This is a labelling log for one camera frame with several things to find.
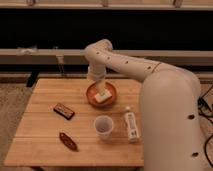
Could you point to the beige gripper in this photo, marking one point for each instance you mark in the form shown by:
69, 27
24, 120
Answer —
100, 86

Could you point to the white sponge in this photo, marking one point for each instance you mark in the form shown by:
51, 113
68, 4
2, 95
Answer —
101, 98

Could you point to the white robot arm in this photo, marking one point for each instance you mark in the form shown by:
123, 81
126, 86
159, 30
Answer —
168, 101

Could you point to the orange ceramic bowl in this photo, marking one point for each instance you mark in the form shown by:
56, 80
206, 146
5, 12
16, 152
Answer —
91, 92

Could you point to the clear plastic cup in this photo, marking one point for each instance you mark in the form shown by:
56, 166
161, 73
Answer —
103, 126

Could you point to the dark brown rectangular box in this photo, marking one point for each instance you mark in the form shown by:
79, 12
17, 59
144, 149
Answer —
64, 111

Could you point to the white plastic bottle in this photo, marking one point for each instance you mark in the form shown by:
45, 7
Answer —
132, 129

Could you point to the wooden table board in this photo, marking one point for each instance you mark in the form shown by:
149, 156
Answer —
37, 143

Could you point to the brown oval snack bar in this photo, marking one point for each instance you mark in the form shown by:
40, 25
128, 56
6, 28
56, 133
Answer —
68, 142

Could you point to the long wooden rail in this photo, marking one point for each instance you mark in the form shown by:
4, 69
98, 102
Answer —
76, 56

